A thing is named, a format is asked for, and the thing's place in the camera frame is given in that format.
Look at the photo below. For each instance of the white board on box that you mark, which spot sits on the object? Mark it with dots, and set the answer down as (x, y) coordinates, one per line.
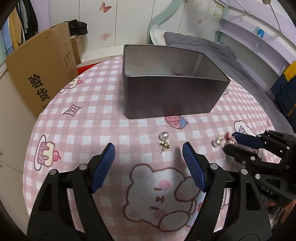
(102, 53)

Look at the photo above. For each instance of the small brown cardboard box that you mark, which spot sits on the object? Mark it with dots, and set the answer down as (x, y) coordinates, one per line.
(78, 48)

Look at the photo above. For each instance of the hanging clothes row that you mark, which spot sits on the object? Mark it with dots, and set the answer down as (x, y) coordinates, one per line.
(20, 25)

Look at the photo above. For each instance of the red storage box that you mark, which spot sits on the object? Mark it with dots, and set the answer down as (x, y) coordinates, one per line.
(85, 68)

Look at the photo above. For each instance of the person's right hand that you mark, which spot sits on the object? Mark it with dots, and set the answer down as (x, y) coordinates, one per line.
(280, 216)

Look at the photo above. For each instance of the pearl pink bow earring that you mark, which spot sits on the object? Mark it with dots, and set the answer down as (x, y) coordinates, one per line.
(226, 139)

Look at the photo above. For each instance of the large brown cardboard box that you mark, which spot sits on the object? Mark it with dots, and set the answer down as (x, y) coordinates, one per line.
(42, 66)

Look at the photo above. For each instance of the pearl gold stud earring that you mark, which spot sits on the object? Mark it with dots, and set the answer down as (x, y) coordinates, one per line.
(164, 136)

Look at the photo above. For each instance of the grey metal tin box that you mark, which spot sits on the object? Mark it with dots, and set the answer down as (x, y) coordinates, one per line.
(161, 81)

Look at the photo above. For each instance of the lilac wall shelves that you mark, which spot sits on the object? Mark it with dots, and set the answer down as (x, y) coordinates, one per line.
(265, 30)

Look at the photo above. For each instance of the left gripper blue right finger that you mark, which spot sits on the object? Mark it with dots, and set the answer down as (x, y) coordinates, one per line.
(196, 164)

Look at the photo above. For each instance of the black bag on boxes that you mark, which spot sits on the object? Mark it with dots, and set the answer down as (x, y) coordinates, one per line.
(77, 28)

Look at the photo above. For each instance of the grey quilt on bed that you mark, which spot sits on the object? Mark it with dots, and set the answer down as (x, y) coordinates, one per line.
(225, 59)

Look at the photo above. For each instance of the white pillow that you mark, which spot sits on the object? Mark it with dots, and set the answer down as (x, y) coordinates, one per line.
(157, 35)

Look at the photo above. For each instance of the mint green bed frame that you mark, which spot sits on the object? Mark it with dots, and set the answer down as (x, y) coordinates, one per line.
(163, 16)

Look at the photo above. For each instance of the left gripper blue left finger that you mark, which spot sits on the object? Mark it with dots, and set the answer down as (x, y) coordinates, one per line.
(100, 165)

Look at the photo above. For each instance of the pink checked cartoon tablecloth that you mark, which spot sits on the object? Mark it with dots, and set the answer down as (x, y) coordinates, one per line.
(146, 195)

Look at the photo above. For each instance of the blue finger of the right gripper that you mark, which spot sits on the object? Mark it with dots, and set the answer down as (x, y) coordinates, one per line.
(248, 140)
(240, 155)

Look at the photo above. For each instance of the yellow and navy jacket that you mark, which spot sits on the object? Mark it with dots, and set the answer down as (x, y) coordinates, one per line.
(284, 93)

